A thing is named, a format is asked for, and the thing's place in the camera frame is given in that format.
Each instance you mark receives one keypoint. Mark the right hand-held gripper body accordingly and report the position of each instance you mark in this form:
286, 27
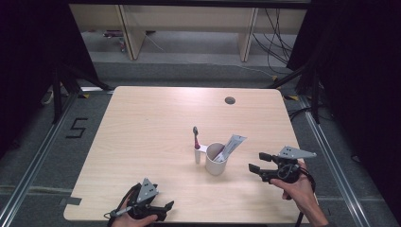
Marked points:
288, 168

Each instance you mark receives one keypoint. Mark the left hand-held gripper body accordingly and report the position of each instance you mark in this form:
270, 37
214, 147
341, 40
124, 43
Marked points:
146, 194

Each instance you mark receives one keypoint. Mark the white toothpaste tube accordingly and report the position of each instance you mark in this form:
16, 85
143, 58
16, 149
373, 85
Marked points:
231, 145

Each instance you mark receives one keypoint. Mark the white cup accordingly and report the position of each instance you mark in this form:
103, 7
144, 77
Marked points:
216, 162

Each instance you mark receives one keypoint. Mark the toothbrush with grey head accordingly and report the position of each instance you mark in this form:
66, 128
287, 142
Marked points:
196, 137

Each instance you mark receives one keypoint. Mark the person's right hand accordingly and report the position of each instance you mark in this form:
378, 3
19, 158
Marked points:
301, 192

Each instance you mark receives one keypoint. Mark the person's left hand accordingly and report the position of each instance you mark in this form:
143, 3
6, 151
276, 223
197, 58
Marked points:
132, 221

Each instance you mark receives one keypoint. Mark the grey table grommet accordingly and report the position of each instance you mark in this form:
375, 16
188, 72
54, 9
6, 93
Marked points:
230, 100

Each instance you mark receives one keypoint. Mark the black metal stand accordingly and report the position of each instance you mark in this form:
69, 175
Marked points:
307, 85
67, 85

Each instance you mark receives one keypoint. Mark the black tape floor mark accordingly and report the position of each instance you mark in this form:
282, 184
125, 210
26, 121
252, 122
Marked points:
76, 128

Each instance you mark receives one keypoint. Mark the black curtain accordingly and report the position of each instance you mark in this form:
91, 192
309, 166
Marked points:
362, 78
28, 63

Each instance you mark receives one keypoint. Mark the aluminium floor rail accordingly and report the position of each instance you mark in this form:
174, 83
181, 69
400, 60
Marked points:
34, 164
334, 160

